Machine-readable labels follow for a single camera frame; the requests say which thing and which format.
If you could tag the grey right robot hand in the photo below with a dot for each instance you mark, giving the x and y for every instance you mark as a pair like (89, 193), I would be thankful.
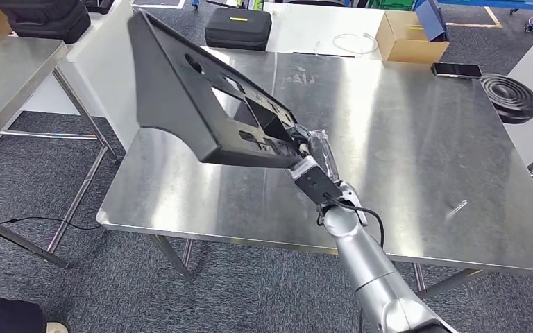
(324, 151)

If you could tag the black plastic mounting plate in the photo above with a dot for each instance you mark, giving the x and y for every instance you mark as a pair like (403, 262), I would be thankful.
(170, 101)

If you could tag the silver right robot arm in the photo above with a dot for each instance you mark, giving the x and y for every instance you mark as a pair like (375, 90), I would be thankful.
(367, 266)

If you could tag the steel workbench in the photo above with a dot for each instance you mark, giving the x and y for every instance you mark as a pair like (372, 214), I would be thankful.
(432, 161)

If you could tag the blue metal shelf rack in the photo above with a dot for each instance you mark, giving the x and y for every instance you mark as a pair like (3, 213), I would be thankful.
(501, 3)

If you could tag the white table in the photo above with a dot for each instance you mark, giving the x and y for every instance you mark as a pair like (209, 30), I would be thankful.
(303, 27)

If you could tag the open cardboard box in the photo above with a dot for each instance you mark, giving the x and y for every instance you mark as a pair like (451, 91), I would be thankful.
(404, 48)

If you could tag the black zip case yellow label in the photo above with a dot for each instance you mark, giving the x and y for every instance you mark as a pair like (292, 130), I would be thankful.
(239, 30)

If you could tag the black smartphone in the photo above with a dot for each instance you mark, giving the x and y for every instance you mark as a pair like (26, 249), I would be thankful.
(456, 70)

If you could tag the green plastic crate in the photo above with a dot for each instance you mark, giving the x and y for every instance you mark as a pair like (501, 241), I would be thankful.
(393, 3)

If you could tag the blue cardboard sheet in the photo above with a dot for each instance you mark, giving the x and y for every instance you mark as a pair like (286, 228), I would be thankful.
(429, 20)

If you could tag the black ribbed round disc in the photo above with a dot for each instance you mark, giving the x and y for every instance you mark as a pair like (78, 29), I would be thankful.
(510, 99)

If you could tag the large black carry case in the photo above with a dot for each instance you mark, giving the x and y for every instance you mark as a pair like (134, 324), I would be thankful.
(41, 20)

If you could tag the person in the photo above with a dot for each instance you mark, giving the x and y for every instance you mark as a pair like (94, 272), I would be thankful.
(0, 317)

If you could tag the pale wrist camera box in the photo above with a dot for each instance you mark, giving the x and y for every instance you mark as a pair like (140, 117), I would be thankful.
(317, 184)

